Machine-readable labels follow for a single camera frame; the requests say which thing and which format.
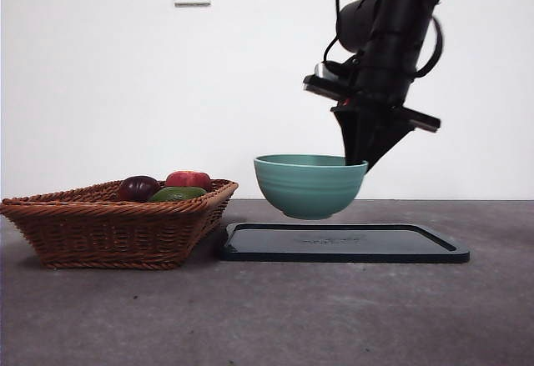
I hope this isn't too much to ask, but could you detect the teal ribbed bowl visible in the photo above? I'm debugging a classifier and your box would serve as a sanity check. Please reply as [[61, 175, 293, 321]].
[[253, 153, 370, 221]]

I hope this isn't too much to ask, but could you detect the dark teal rectangular tray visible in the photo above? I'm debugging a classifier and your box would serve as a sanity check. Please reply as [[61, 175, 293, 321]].
[[219, 222, 471, 264]]

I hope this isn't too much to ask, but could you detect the red apple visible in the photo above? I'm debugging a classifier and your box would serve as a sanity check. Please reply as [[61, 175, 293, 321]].
[[164, 170, 214, 193]]

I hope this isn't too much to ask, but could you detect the green avocado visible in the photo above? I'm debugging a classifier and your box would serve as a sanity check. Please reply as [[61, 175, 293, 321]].
[[148, 186, 209, 203]]

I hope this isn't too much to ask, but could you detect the dark purple fruit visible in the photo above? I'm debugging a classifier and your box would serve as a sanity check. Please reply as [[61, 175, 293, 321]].
[[116, 175, 162, 203]]

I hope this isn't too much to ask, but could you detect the brown wicker basket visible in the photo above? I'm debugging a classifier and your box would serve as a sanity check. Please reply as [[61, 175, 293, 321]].
[[0, 178, 239, 270]]

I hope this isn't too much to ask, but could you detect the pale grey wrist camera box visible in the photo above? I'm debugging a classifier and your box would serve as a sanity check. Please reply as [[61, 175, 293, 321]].
[[315, 60, 355, 82]]

